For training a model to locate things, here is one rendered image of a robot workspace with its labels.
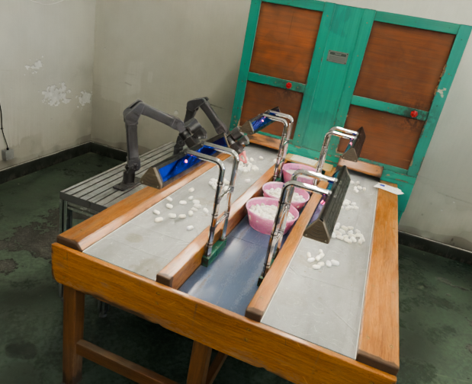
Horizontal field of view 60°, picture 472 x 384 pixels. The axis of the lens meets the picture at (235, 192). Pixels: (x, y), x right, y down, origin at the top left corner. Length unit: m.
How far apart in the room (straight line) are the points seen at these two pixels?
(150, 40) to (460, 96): 2.73
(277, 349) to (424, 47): 2.09
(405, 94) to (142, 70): 2.48
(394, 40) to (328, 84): 0.47
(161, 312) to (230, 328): 0.25
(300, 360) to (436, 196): 2.73
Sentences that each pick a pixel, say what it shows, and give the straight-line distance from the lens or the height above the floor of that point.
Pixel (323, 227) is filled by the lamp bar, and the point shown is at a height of 1.09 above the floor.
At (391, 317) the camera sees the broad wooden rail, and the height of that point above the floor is 0.76.
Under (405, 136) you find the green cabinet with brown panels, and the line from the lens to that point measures 2.91.
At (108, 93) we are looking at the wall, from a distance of 4.49.
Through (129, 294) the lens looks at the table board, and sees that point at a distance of 1.50.
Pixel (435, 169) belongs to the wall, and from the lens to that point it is 3.79.
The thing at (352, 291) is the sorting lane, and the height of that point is 0.74.
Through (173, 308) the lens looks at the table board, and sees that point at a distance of 1.43.
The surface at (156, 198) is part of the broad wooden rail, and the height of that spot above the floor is 0.76.
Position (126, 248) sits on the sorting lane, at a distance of 1.59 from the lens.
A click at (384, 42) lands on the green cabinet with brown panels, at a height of 1.62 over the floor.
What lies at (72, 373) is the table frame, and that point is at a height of 0.09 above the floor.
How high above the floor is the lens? 1.59
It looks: 23 degrees down
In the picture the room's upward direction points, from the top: 11 degrees clockwise
